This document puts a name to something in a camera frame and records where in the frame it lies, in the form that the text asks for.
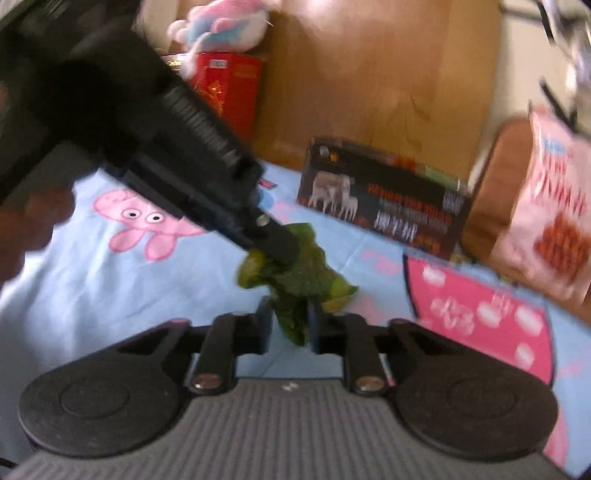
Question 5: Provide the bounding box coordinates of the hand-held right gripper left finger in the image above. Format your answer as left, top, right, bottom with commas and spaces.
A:
115, 295, 275, 395

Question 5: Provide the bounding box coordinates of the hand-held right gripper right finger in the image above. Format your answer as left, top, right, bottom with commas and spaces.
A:
307, 295, 462, 395

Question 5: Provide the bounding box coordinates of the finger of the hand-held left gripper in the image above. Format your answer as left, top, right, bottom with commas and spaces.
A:
252, 215, 301, 267

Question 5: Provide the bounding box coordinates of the small dark green snack packet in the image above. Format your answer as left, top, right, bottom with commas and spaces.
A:
237, 223, 359, 347

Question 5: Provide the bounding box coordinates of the black box with sheep print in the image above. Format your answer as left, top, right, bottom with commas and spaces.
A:
295, 136, 472, 260

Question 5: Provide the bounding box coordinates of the person's left hand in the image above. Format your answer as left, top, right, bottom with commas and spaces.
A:
0, 187, 75, 283

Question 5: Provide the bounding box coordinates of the red gift bag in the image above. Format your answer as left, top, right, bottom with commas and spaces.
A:
159, 51, 264, 141

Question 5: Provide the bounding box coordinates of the pink and blue plush toy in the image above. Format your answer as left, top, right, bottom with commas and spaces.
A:
167, 0, 278, 77

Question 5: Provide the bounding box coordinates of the blue printed blanket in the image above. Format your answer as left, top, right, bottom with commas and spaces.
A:
0, 161, 591, 476

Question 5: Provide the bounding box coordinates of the wooden headboard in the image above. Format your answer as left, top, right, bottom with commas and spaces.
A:
252, 0, 502, 185

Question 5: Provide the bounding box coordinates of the large pink snack bag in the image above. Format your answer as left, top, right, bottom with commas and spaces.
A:
492, 108, 591, 298

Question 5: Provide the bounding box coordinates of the black strap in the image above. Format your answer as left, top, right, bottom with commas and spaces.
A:
538, 78, 578, 134

